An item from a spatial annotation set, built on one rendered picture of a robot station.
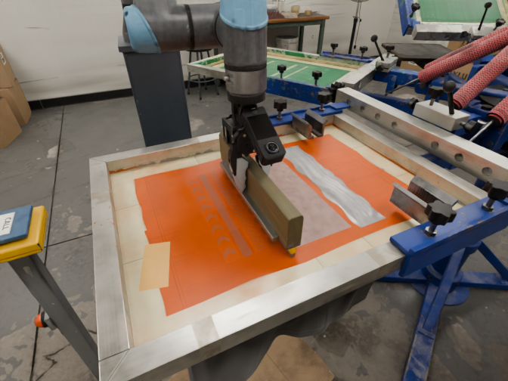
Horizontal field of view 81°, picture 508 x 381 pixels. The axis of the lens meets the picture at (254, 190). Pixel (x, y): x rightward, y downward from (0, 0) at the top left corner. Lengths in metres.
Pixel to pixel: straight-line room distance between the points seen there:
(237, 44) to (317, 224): 0.37
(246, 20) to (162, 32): 0.16
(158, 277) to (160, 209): 0.19
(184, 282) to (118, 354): 0.15
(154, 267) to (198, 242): 0.09
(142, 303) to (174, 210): 0.23
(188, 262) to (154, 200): 0.21
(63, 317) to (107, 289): 0.46
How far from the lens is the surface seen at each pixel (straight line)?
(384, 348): 1.64
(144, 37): 0.60
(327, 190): 0.73
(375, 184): 0.80
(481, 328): 1.91
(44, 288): 0.88
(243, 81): 0.54
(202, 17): 0.61
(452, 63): 1.35
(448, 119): 0.94
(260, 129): 0.54
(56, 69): 4.43
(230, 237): 0.60
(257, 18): 0.53
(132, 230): 0.66
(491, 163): 0.84
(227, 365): 0.75
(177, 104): 1.10
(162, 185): 0.77
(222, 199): 0.69
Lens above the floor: 1.38
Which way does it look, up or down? 37 degrees down
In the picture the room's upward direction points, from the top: straight up
